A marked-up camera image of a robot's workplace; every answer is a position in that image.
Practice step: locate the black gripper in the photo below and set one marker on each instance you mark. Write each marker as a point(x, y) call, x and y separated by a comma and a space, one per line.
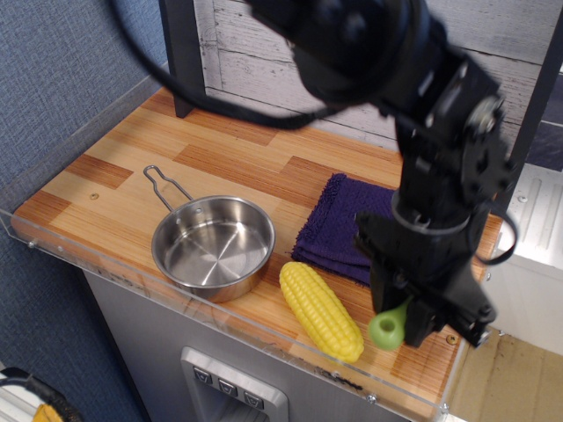
point(434, 268)

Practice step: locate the green handled grey spatula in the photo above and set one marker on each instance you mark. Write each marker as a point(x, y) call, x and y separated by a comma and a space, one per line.
point(387, 330)

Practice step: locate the yellow toy corn cob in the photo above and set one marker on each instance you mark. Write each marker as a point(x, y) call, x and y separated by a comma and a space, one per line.
point(320, 312)

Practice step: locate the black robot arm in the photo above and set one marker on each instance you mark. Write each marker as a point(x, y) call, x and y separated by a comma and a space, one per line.
point(448, 112)

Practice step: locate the purple folded cloth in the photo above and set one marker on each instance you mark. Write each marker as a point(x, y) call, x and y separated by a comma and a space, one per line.
point(327, 239)

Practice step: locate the stainless steel pan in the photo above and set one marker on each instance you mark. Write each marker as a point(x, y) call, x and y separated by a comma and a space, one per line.
point(215, 247)

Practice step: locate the silver dispenser button panel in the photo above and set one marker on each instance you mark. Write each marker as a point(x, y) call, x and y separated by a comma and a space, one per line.
point(221, 392)

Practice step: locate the grey toy kitchen cabinet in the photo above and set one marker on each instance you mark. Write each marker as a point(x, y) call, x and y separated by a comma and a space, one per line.
point(151, 337)

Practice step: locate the yellow black object bottom left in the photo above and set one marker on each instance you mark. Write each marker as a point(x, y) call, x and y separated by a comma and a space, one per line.
point(24, 397)

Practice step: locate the clear acrylic guard rail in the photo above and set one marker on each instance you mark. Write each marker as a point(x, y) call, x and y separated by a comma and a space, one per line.
point(95, 208)

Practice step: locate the dark right shelf post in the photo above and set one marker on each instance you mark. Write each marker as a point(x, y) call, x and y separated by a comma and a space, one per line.
point(538, 102)

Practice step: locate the dark shelf post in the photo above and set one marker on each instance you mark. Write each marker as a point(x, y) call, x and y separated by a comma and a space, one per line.
point(538, 102)
point(182, 43)

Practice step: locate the dark left shelf post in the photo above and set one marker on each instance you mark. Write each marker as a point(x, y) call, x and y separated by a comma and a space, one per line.
point(182, 43)

